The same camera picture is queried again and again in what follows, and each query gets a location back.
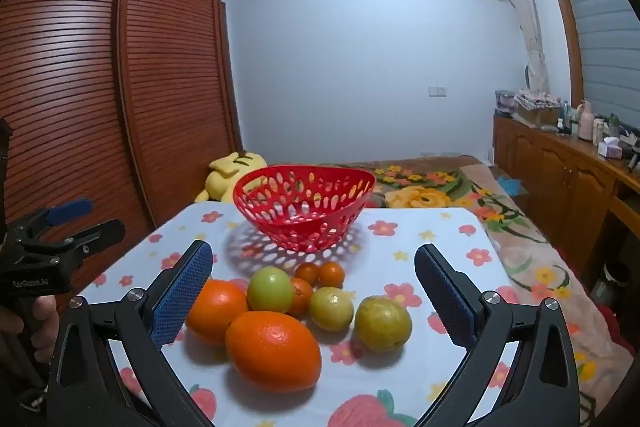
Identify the wooden sideboard cabinet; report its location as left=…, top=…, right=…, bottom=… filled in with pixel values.
left=492, top=114, right=640, bottom=288

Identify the grey window blind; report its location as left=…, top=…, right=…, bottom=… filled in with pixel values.
left=542, top=0, right=640, bottom=138

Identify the person's left hand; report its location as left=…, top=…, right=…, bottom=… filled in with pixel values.
left=22, top=296, right=60, bottom=360

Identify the mottled green guava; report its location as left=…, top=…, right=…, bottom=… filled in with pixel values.
left=354, top=297, right=413, bottom=353

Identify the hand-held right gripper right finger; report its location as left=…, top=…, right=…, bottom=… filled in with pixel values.
left=414, top=243, right=583, bottom=427

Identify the large oval orange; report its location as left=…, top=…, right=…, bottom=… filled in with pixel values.
left=225, top=310, right=322, bottom=394

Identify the pink thermos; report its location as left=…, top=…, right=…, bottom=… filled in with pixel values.
left=576, top=101, right=596, bottom=142

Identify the blue cloth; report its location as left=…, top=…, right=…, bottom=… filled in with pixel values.
left=497, top=174, right=528, bottom=198

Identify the wooden louvred wardrobe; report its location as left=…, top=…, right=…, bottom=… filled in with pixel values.
left=0, top=0, right=246, bottom=308

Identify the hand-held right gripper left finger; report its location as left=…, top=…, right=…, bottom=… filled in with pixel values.
left=47, top=239, right=216, bottom=427

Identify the green apple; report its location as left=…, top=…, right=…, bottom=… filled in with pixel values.
left=247, top=266, right=294, bottom=314

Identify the beige floral blanket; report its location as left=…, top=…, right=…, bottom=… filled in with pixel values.
left=457, top=154, right=636, bottom=427

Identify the red plastic basket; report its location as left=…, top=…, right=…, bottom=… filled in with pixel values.
left=232, top=164, right=377, bottom=254

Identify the yellow plush toy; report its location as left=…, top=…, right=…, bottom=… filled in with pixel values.
left=195, top=151, right=268, bottom=204

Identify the white floral tablecloth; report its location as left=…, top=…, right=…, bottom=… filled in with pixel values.
left=65, top=204, right=531, bottom=427

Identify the round orange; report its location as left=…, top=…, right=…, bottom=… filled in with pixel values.
left=186, top=279, right=249, bottom=347

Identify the medium tangerine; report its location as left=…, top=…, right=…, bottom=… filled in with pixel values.
left=287, top=278, right=315, bottom=318

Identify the folded floral cloth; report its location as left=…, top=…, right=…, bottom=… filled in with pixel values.
left=515, top=88, right=562, bottom=108

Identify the grey bin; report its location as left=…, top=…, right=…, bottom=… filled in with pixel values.
left=592, top=261, right=632, bottom=310

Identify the yellow-green apple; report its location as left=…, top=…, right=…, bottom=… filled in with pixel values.
left=309, top=287, right=355, bottom=333

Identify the wooden window frame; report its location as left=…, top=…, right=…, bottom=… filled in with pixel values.
left=532, top=0, right=588, bottom=102

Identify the brown floral blanket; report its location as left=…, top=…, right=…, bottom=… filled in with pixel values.
left=325, top=157, right=496, bottom=210

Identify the clear storage box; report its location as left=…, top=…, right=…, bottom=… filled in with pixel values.
left=495, top=89, right=517, bottom=118

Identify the cream curtain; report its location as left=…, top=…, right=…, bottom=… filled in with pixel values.
left=492, top=0, right=551, bottom=118

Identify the cardboard box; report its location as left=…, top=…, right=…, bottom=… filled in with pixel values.
left=515, top=102, right=561, bottom=128

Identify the pink tissue box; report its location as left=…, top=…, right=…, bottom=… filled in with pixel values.
left=597, top=138, right=625, bottom=159

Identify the red cloth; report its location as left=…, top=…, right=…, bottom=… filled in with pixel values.
left=595, top=304, right=636, bottom=358

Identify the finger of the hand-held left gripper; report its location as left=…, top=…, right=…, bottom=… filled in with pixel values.
left=20, top=219, right=126, bottom=264
left=10, top=199, right=93, bottom=240

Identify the small tangerine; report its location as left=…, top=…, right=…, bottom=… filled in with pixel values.
left=318, top=261, right=346, bottom=289
left=294, top=262, right=321, bottom=286

